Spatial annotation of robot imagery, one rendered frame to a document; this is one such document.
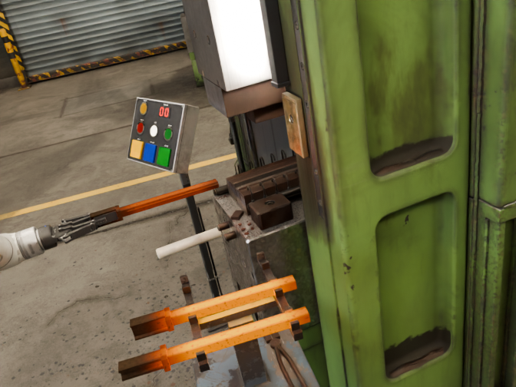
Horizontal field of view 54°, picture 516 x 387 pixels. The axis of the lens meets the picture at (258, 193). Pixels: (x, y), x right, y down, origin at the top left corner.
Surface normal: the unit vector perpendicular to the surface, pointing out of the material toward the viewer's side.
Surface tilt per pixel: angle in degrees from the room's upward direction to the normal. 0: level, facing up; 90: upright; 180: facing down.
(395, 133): 89
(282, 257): 90
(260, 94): 90
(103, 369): 0
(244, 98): 90
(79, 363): 0
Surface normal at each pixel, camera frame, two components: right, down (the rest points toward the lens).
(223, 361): -0.17, -0.87
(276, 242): 0.37, 0.38
